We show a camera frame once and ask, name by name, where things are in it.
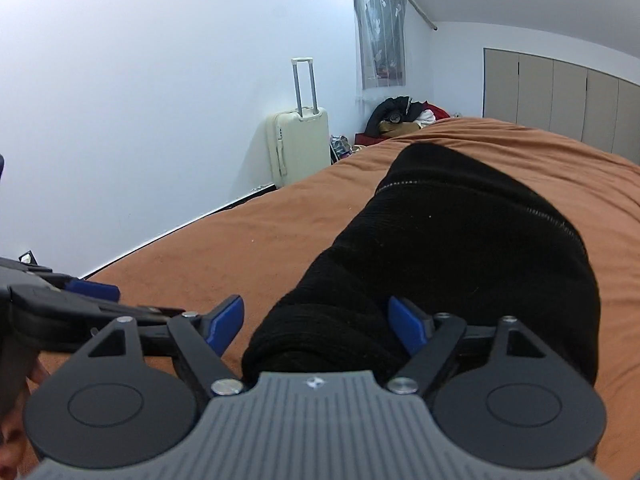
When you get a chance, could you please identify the person's left hand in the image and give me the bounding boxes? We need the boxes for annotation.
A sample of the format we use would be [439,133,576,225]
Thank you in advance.
[0,357,51,476]

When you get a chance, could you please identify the brown bed cover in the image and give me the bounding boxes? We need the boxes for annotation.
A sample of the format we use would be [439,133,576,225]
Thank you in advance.
[37,117,640,480]

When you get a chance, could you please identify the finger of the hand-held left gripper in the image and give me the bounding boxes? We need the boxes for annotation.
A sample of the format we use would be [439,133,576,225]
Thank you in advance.
[9,285,187,353]
[47,275,122,304]

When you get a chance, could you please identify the pile of dark clothes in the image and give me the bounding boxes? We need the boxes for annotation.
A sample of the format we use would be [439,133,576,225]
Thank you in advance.
[366,96,453,137]

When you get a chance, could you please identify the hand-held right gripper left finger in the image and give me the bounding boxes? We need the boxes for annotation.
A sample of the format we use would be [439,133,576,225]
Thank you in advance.
[87,295,246,399]

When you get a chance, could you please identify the window with sheer curtain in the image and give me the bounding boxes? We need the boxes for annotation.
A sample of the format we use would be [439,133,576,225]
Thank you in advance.
[350,0,407,92]

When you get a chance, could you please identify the patterned bag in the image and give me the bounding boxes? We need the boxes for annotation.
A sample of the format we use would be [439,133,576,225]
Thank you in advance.
[329,134,368,164]

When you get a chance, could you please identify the cream suitcase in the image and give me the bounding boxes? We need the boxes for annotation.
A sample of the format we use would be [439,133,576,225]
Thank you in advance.
[265,57,331,188]

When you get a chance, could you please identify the black pants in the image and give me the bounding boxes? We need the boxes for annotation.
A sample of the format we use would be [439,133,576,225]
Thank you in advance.
[241,143,601,387]

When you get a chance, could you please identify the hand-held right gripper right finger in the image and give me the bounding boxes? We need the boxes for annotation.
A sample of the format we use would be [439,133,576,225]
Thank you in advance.
[387,296,547,398]

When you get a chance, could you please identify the grey wardrobe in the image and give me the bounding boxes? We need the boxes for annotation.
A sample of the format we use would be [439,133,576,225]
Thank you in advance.
[481,47,640,167]

